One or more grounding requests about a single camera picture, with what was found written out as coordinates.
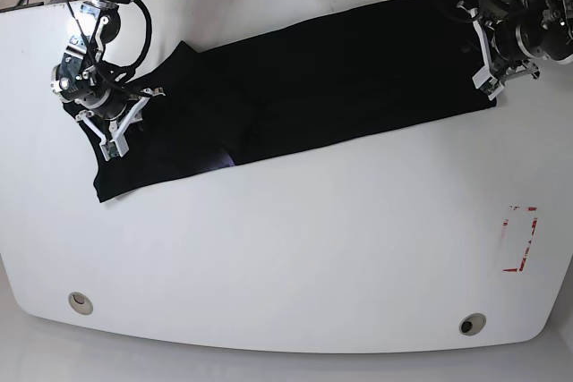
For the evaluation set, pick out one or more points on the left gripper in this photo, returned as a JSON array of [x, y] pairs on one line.
[[531, 34]]

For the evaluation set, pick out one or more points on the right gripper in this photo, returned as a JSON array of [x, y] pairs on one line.
[[100, 103]]

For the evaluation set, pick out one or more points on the black t-shirt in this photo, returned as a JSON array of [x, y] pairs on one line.
[[371, 69]]

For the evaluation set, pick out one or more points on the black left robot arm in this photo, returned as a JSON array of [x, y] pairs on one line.
[[557, 7]]

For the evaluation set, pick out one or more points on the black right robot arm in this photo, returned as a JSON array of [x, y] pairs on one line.
[[84, 77]]

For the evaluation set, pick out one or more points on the red tape rectangle marking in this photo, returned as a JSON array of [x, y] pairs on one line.
[[518, 232]]

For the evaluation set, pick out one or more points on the left table grommet hole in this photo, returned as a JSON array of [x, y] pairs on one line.
[[80, 303]]

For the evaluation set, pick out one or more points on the table grommet hole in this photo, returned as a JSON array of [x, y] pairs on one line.
[[472, 324], [80, 303]]

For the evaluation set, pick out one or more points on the right table grommet hole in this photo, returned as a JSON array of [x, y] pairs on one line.
[[472, 324]]

